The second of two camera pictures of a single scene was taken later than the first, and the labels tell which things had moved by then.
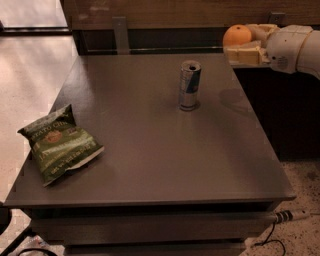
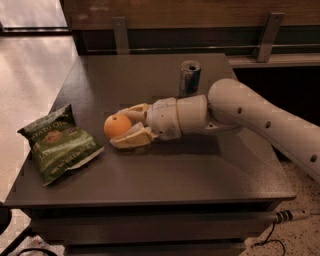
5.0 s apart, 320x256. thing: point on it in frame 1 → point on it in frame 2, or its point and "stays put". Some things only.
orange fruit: (236, 35) → (116, 125)
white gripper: (286, 47) → (162, 117)
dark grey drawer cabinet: (209, 182) stays put
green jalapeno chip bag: (59, 144) stays put
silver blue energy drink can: (190, 72) stays put
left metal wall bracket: (121, 37) stays put
